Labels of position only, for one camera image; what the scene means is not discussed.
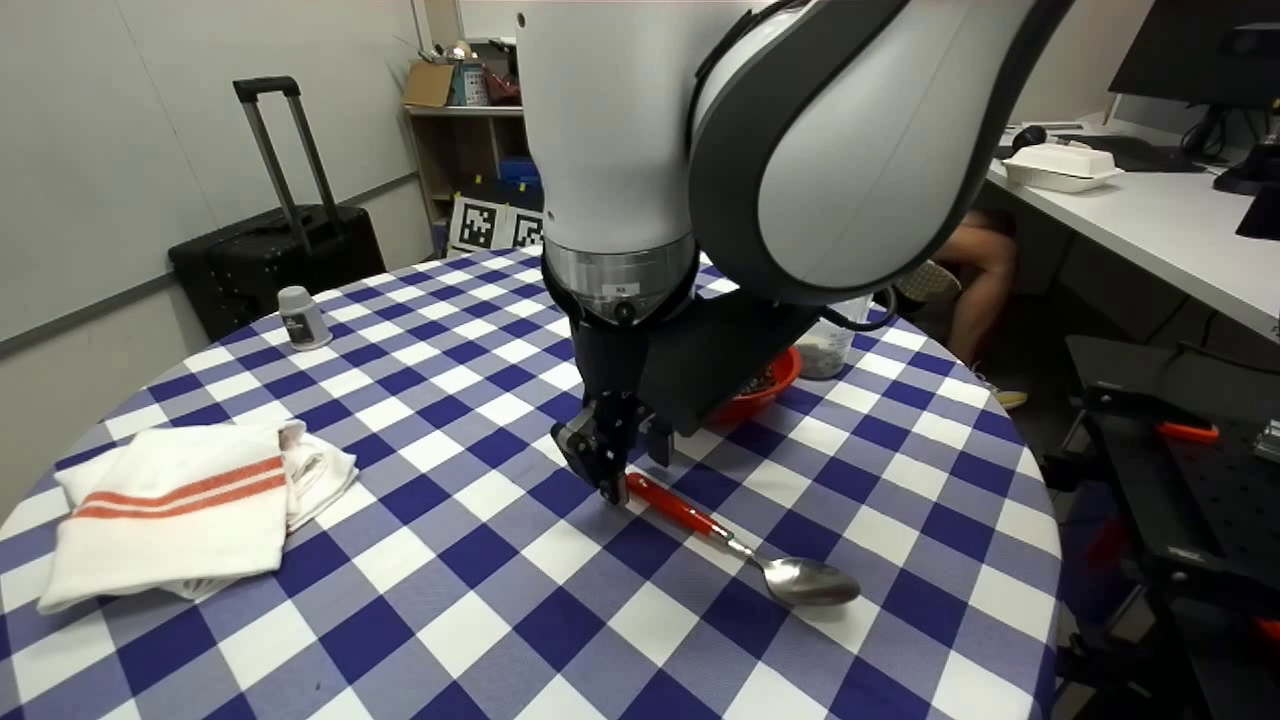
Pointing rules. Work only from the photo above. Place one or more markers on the blue white checkered tablecloth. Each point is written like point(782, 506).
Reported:
point(464, 601)

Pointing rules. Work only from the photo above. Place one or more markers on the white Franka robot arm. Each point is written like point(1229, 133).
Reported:
point(864, 144)

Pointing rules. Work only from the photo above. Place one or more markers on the white towel red stripes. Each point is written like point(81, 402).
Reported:
point(173, 512)

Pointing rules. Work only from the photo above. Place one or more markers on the cardboard box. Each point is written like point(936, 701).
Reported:
point(428, 85)

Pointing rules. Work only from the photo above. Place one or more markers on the person leg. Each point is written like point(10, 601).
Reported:
point(980, 282)

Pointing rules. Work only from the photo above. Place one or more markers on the black computer monitor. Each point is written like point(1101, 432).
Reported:
point(1201, 45)

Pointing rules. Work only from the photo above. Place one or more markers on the wooden shelf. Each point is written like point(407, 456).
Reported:
point(464, 144)

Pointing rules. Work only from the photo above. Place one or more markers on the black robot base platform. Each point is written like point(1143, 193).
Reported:
point(1184, 532)

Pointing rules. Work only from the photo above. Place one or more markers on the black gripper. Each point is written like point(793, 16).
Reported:
point(682, 362)

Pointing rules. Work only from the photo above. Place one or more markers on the small white bottle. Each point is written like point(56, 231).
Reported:
point(300, 316)

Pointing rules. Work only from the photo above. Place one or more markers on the fiducial tag board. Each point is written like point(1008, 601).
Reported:
point(484, 227)

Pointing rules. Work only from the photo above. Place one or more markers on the black keyboard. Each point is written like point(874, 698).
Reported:
point(1144, 150)

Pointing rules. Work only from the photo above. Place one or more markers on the white food container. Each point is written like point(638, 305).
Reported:
point(1062, 166)

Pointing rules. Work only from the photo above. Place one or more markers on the clear plastic measuring jug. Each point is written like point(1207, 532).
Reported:
point(827, 351)

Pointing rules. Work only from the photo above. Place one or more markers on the red bowl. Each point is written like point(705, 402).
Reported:
point(767, 389)

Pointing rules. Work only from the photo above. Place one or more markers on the white desk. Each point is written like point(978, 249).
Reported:
point(1174, 234)

